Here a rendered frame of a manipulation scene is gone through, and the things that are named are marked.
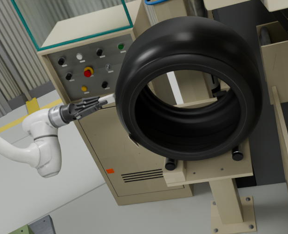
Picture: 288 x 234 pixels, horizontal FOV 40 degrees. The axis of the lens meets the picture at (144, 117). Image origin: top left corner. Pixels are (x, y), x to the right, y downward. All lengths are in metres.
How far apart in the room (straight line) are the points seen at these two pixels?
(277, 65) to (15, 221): 2.32
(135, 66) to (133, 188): 1.47
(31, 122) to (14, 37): 2.80
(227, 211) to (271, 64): 1.05
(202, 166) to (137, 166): 0.88
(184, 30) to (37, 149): 0.75
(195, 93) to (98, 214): 1.39
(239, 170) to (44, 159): 0.81
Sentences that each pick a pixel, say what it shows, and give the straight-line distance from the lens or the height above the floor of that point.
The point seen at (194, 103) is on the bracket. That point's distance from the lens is 1.91.
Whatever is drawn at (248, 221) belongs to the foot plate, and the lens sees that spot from 2.56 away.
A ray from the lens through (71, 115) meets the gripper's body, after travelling 1.67.
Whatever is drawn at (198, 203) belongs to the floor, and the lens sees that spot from 2.74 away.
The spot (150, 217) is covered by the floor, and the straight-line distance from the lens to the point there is 2.77.
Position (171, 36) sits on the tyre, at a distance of 1.41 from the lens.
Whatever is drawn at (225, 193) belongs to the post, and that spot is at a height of 0.28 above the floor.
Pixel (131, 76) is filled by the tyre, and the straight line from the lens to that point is 1.42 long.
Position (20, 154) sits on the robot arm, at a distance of 1.67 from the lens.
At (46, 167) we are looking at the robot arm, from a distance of 1.69.
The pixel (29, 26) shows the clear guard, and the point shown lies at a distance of 2.21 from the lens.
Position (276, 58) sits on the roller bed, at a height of 1.13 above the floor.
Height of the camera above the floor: 2.04
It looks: 34 degrees down
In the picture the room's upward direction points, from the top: 22 degrees counter-clockwise
